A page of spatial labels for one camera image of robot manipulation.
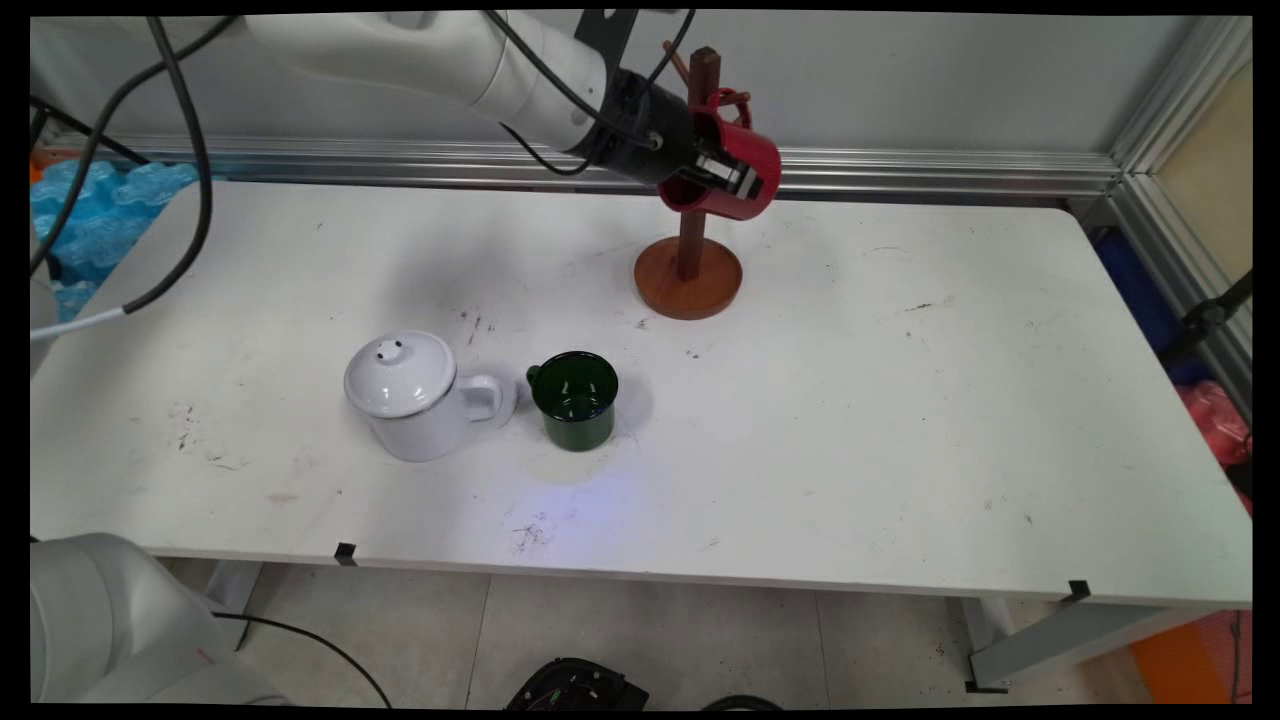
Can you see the brown wooden mug tree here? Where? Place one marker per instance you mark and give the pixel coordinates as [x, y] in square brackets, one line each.
[690, 285]

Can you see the black tape piece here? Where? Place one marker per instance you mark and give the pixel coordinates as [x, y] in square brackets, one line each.
[346, 554]
[1078, 591]

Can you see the dark green enamel mug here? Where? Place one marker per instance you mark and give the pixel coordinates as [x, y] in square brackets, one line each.
[575, 425]

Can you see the white enamel mug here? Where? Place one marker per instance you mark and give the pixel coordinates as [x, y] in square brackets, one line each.
[430, 435]

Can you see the orange box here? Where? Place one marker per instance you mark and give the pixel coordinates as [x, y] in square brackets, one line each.
[1185, 660]

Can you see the white enamel lid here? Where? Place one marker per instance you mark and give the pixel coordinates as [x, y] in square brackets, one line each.
[400, 378]

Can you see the blue bubble wrap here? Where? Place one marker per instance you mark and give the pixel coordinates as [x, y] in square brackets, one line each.
[100, 215]

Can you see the black device on floor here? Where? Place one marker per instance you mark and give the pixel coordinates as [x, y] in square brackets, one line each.
[575, 688]

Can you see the short aluminium frame rail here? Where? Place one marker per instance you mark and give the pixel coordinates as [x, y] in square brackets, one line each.
[1170, 200]

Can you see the red enamel mug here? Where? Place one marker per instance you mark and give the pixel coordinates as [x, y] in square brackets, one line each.
[755, 150]

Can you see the thin black rod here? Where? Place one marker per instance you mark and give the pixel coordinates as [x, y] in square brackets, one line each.
[75, 125]

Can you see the red plastic bag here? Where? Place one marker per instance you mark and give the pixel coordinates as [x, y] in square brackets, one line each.
[1215, 425]

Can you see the grey table leg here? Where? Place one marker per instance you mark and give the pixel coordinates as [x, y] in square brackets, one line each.
[1060, 640]
[235, 595]

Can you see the long aluminium frame rail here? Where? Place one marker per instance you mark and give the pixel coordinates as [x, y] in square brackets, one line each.
[900, 170]

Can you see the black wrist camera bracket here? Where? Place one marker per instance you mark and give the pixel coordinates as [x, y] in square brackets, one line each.
[605, 35]

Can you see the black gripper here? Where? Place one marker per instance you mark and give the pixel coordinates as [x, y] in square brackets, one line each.
[645, 125]

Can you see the dark blue object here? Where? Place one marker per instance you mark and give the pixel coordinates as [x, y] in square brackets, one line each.
[1140, 300]

